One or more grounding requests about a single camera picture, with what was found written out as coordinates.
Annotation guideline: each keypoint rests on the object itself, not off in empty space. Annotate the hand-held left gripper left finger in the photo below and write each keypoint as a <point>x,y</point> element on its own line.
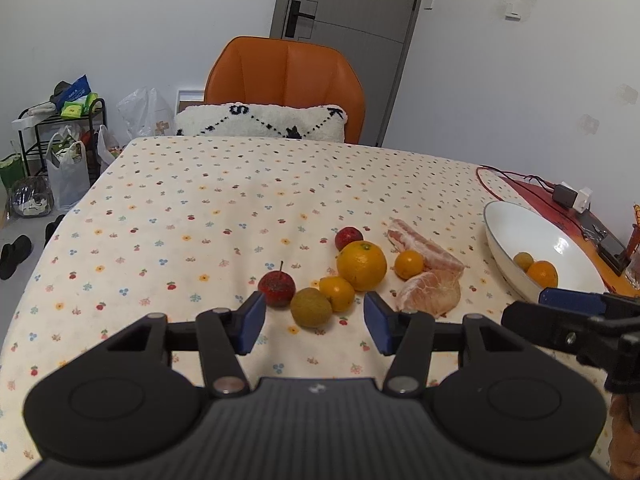
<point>252,322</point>

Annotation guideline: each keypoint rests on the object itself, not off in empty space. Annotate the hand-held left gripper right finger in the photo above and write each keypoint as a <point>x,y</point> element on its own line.
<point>377,322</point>

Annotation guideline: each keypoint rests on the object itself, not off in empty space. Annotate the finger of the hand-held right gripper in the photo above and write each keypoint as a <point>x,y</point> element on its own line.
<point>570,301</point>
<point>550,327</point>

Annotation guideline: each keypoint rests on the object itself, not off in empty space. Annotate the red hawthorn fruit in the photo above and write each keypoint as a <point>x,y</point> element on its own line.
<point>348,238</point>
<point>276,287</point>

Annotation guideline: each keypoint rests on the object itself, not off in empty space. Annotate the large orange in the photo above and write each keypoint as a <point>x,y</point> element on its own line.
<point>361,266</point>

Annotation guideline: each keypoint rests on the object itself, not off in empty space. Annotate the small mandarin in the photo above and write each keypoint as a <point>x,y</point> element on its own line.
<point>542,275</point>
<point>337,293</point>
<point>409,265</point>

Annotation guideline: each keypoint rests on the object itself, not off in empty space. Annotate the white bowl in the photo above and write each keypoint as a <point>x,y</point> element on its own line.
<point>520,230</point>

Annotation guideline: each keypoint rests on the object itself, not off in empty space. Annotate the person's right hand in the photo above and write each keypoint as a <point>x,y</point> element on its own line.
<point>620,435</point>

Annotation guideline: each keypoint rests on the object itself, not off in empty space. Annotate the brown kiwi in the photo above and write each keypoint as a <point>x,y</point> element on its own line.
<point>311,308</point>

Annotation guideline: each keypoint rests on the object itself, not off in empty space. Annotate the peeled pomelo piece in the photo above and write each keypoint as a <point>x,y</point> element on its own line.
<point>425,250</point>
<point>430,292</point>

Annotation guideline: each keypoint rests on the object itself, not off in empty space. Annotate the small yellow-green fruit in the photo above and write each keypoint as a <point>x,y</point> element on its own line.
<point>523,261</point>

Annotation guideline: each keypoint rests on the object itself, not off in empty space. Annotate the black small device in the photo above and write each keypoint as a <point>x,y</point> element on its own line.
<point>612,252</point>

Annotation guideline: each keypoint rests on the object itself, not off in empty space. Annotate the red orange mat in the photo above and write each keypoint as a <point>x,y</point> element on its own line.
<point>545,207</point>

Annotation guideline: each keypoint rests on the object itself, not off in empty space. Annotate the white power adapter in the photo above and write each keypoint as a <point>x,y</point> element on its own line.
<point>582,199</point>

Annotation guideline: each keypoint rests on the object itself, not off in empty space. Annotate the black power adapter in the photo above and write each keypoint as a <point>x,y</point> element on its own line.
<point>563,196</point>

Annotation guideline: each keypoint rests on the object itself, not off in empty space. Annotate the white black-patterned cushion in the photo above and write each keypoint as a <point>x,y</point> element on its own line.
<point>260,120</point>

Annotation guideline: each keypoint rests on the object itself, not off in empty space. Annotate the black slipper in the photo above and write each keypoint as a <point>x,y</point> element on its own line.
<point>15,257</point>
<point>54,230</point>

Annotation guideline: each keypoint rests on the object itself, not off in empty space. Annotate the white plastic bag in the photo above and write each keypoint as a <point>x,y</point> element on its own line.
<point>105,150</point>
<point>67,180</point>

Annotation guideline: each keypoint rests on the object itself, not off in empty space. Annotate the white framed board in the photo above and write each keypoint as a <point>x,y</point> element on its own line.
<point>189,97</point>

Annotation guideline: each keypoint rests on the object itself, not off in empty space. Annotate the translucent plastic bag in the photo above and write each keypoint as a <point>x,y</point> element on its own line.
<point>145,112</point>

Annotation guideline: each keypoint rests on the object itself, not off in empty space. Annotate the orange chair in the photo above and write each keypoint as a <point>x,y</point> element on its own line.
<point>285,72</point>

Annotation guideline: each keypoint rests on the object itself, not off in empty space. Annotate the clear plastic bag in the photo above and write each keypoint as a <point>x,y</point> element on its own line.
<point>30,197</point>

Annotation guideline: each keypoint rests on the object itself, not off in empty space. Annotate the green packets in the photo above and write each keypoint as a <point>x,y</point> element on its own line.
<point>77,108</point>

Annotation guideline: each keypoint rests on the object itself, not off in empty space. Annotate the green bag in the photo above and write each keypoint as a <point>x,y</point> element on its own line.
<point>10,172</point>

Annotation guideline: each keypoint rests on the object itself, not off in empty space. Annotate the black metal rack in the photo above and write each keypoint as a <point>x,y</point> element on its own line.
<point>30,135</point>

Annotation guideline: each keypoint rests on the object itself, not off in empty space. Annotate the blue bag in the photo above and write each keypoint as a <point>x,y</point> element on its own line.
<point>76,91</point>

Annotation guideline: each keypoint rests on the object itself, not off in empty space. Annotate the white wall box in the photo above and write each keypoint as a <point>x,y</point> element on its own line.
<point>513,8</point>

